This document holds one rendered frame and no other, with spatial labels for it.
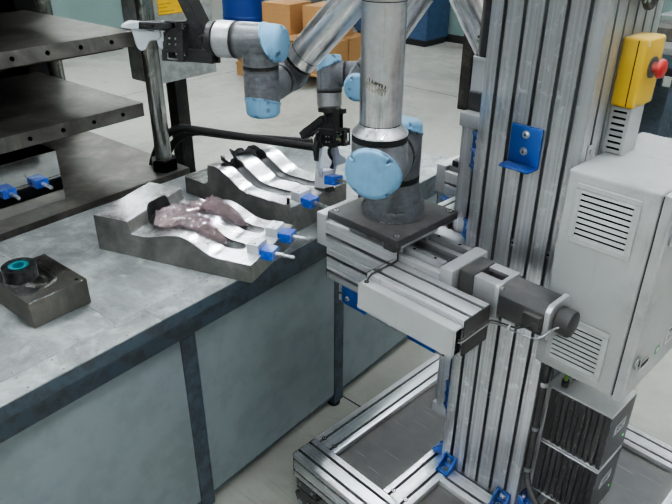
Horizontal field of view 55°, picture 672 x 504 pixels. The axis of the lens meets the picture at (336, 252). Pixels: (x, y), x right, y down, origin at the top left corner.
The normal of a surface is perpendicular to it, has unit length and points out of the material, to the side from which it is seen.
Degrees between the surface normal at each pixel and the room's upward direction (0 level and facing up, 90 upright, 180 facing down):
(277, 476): 0
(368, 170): 98
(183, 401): 90
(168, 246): 90
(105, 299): 0
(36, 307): 90
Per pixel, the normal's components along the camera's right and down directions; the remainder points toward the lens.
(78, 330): 0.00, -0.88
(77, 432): 0.77, 0.31
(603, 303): -0.72, 0.33
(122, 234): -0.38, 0.44
